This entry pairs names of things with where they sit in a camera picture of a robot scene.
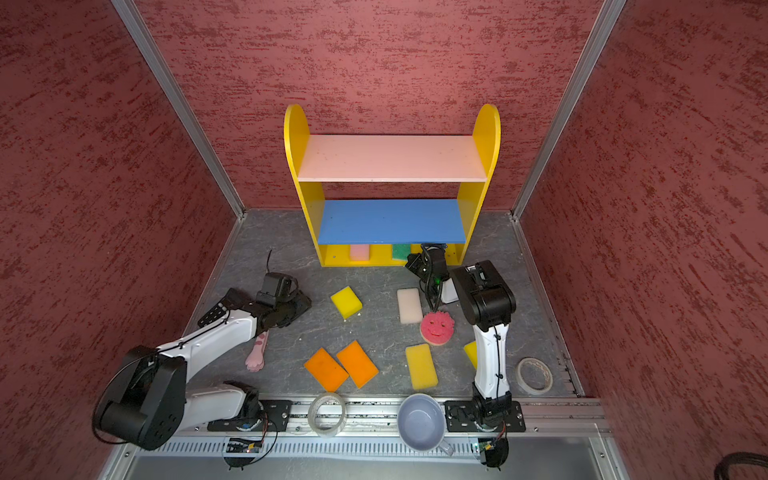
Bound green sponge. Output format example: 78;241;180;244
392;244;411;261

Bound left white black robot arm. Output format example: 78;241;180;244
91;289;312;450

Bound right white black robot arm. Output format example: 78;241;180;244
406;244;516;429

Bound yellow shelf pink blue boards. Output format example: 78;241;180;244
284;104;502;267

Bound beige white sponge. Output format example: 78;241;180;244
397;288;423;324

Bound black calculator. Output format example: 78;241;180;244
197;288;249;328

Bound round pink smiley sponge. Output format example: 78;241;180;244
420;311;455;346

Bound small yellow square sponge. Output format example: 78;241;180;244
331;286;363;321

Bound orange sponge left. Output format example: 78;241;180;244
304;348;349;393

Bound orange sponge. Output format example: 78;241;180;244
337;341;379;389
304;348;349;393

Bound yellow sponge far right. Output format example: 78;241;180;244
463;342;478;369

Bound clear tape roll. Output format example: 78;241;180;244
307;392;347;438

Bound orange sponge right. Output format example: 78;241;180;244
337;341;379;389

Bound long yellow sponge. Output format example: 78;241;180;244
405;344;438;391

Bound beige masking tape roll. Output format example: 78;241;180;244
515;357;554;396

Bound lavender mug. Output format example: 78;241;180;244
397;393;455;457

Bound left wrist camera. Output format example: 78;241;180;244
256;272;298;307

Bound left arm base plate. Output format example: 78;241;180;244
206;399;294;434

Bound aluminium front rail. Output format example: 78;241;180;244
119;395;610;436

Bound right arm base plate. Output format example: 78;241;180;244
443;400;526;434

